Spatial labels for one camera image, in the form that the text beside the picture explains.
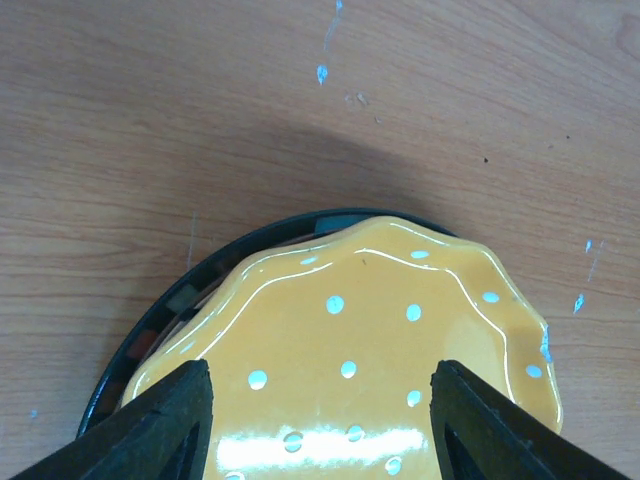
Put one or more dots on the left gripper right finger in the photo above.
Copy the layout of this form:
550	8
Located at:
481	434

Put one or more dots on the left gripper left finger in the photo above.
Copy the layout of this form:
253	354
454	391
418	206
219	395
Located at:
163	433

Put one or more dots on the orange dotted plate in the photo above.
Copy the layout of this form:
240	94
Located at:
321	354

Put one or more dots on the dark patterned plate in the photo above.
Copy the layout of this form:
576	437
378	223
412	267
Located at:
178	303

